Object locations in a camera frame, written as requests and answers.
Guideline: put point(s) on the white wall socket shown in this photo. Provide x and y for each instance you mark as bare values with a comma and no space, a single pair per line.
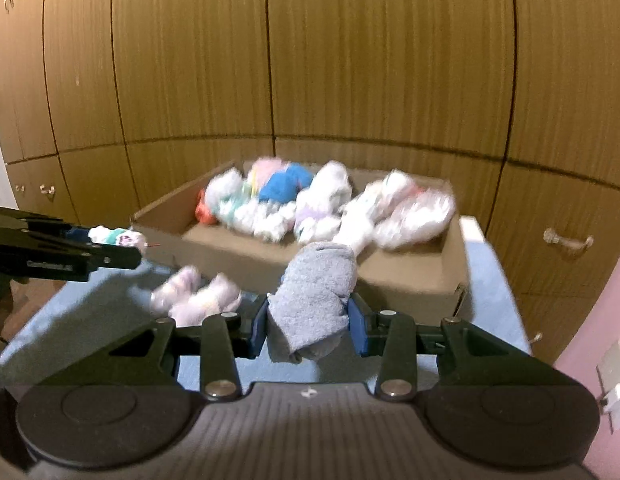
615,385

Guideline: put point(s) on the wooden wardrobe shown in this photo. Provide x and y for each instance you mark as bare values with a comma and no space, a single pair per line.
340,60

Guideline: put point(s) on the blue sock roll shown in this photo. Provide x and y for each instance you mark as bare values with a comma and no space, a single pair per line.
285,185

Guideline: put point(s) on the pale pink sock roll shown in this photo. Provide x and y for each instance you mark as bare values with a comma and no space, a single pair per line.
205,300

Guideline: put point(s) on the blue blanket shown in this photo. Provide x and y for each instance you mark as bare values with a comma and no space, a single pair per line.
90,310

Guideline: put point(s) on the small red plastic bundle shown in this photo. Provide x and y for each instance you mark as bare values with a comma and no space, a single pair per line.
205,207

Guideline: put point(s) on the grey sock roll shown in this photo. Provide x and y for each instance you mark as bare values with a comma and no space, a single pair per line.
315,300

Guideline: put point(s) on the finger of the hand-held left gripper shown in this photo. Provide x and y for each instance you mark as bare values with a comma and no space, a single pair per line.
80,234
117,257

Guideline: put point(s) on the clear plastic bundle teal band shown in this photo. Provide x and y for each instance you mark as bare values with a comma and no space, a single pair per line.
260,217

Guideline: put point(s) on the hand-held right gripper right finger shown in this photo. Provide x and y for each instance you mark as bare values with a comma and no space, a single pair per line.
355,330

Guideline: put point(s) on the white bundle purple band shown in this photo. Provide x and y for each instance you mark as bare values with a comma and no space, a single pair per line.
315,222

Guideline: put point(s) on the white bundle teal patch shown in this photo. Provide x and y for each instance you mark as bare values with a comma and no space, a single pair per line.
115,236

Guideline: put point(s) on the pink fluffy bundle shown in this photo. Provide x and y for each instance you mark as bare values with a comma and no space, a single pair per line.
267,170

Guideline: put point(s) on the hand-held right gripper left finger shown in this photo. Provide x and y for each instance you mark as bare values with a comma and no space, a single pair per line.
259,327

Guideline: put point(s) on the cardboard box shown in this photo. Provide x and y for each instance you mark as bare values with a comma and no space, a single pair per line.
400,275

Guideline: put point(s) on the large white sock roll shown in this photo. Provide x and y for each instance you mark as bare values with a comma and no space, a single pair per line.
327,185

